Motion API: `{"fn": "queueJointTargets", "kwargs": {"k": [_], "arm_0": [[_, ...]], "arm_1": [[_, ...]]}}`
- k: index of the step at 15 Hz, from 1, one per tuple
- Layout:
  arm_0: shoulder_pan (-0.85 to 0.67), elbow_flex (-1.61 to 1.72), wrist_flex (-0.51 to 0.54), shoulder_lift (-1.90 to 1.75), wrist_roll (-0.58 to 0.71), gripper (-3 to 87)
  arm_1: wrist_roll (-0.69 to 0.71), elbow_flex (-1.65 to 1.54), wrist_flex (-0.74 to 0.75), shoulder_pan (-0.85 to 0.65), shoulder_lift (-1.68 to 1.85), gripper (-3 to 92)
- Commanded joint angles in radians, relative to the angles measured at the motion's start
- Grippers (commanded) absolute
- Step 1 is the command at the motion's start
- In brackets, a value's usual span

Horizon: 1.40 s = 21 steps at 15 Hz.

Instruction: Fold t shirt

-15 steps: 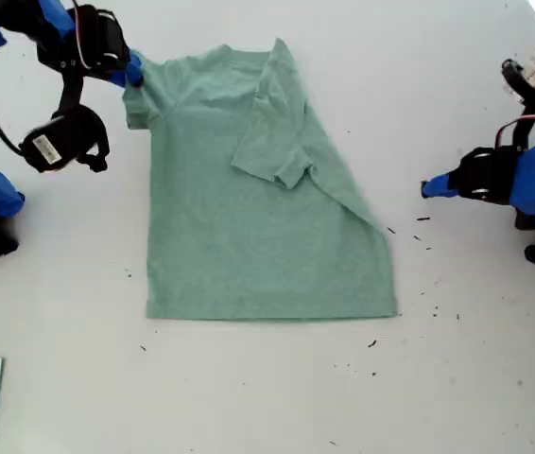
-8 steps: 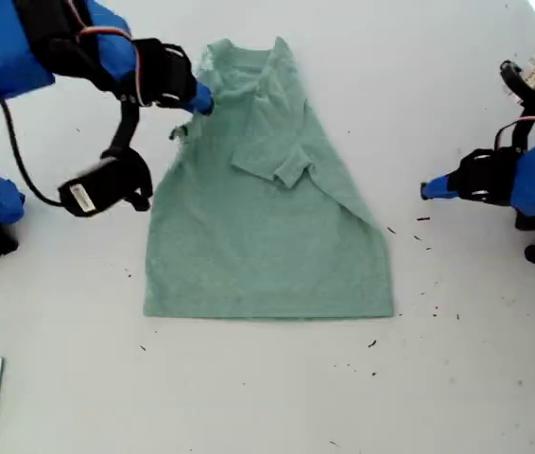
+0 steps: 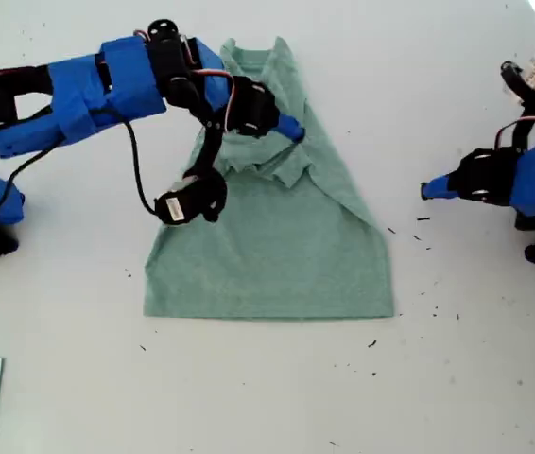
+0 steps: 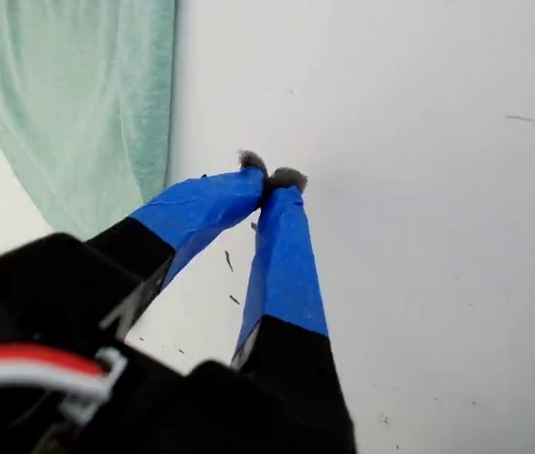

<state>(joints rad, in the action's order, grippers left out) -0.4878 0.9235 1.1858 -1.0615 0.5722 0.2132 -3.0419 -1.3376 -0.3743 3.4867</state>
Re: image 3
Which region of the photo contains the green t-shirt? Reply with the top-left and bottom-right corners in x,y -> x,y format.
143,36 -> 395,322

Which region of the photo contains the black camera stalk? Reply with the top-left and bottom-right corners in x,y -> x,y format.
182,106 -> 227,183
512,94 -> 535,153

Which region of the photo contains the black camera cable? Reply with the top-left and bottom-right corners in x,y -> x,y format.
5,107 -> 163,217

